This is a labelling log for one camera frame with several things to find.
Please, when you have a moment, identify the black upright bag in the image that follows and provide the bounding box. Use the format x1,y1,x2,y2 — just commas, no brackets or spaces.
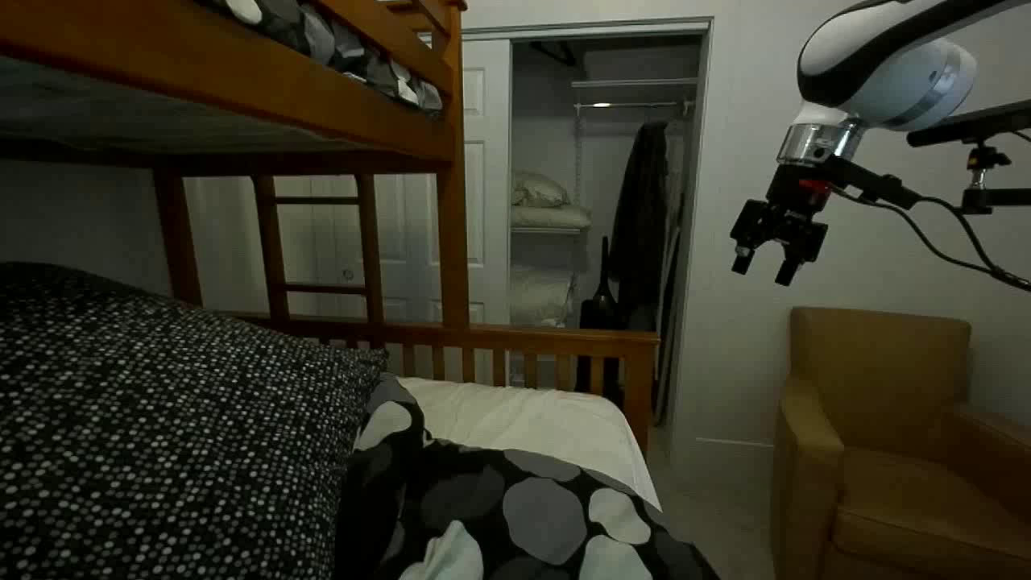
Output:
578,236,624,331

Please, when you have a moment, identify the white bedding stack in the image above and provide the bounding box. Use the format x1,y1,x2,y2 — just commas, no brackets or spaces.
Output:
510,260,582,331

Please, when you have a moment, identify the dark hanging garment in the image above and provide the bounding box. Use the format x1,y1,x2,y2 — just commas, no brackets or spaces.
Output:
605,119,673,329

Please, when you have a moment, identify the tan armchair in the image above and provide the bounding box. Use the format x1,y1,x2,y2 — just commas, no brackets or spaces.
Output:
767,302,1031,580

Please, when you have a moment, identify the black stereo camera bar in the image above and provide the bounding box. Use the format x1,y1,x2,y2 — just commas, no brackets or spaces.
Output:
906,97,1031,153

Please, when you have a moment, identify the white closet door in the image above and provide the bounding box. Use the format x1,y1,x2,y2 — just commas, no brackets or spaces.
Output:
461,35,520,329

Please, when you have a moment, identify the black duvet with grey spots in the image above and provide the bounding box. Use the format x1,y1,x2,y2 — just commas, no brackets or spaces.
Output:
331,371,722,580

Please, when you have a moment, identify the wooden bunk bed frame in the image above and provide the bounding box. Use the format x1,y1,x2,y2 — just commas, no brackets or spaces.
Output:
0,0,662,453

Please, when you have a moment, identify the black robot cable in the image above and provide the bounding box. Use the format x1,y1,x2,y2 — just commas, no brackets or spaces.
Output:
834,182,1031,296

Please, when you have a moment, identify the spotted duvet of upper bunk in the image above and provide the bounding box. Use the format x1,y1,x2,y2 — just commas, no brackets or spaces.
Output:
203,0,452,119

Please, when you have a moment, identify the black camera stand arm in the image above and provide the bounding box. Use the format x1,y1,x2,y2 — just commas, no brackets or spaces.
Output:
951,143,1031,219

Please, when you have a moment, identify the white pillow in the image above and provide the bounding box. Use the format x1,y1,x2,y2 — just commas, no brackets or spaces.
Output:
510,172,574,212

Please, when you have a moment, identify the white folded bedding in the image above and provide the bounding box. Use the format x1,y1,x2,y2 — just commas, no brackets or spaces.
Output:
510,203,595,242

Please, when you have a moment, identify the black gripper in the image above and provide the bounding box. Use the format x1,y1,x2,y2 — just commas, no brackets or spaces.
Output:
728,192,830,290

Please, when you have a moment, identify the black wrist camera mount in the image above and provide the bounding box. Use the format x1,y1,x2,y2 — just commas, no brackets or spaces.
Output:
765,155,925,217

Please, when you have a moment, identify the white closet shelf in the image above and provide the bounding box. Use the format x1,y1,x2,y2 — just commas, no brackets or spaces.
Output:
567,75,703,110

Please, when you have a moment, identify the black white-speckled pillow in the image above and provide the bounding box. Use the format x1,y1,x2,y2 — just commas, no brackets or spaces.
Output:
0,260,393,580

